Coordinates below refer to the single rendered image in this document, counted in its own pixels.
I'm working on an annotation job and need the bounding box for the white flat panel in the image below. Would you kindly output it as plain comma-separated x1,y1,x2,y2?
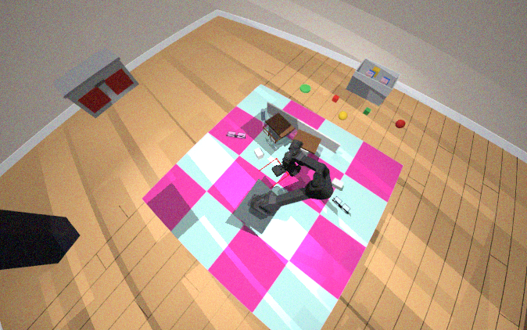
267,102,340,152

